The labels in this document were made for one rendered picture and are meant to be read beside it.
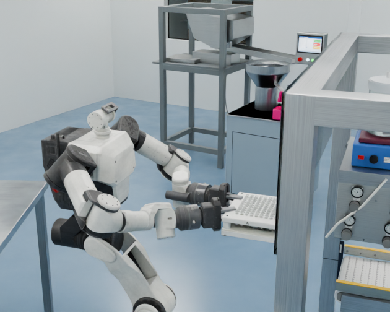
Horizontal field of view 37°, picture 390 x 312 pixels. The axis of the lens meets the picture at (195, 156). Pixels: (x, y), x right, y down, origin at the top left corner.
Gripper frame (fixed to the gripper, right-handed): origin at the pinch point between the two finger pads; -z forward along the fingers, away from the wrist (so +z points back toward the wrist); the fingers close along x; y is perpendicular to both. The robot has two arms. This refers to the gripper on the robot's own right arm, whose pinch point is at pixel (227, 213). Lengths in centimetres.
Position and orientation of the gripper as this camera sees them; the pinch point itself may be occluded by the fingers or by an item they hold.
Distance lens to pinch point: 212.3
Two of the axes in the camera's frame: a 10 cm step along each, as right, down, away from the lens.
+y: 2.4, 3.0, -9.2
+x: 0.1, 9.5, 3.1
